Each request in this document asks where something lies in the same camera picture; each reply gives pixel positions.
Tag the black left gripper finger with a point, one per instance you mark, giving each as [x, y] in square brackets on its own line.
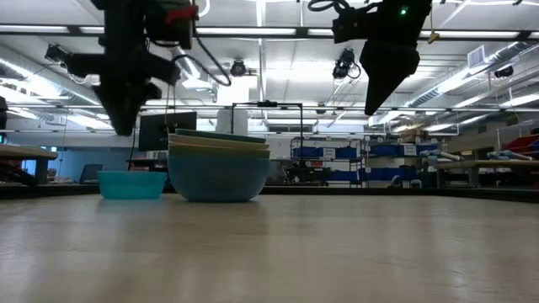
[111, 109]
[139, 105]

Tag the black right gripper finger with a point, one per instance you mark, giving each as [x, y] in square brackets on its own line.
[383, 71]

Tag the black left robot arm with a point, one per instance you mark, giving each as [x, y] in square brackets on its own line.
[122, 25]

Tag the black computer monitor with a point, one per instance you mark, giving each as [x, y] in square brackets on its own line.
[164, 130]

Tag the yellow hanging hook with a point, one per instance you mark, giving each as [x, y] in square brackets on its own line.
[433, 37]

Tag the orange plastic bowl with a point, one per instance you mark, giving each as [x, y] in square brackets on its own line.
[198, 145]

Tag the small blue plastic bowl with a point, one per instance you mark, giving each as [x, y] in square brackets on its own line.
[131, 185]

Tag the rack with blue bins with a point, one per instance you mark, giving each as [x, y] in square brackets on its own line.
[379, 150]

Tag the grey plastic bowl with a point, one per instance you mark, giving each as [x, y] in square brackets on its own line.
[210, 141]

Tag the large teal green bowl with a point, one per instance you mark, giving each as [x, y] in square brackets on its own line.
[219, 152]

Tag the dark green plastic bowl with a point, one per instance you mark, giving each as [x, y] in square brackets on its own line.
[227, 136]

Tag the white ceiling air vent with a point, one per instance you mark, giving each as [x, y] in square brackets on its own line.
[476, 56]

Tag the white square column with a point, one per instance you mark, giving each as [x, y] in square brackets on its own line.
[231, 122]

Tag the wooden side table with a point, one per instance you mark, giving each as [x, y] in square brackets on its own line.
[25, 153]

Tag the large blue plastic bowl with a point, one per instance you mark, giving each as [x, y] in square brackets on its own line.
[219, 181]

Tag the long wooden workbench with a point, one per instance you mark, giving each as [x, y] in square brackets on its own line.
[484, 165]

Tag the black ceiling camera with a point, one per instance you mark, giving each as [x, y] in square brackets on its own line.
[344, 64]
[238, 67]

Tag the wrist camera with red mount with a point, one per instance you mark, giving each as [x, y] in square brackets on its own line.
[172, 21]

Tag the black table edge rail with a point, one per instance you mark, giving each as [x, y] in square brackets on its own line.
[379, 192]

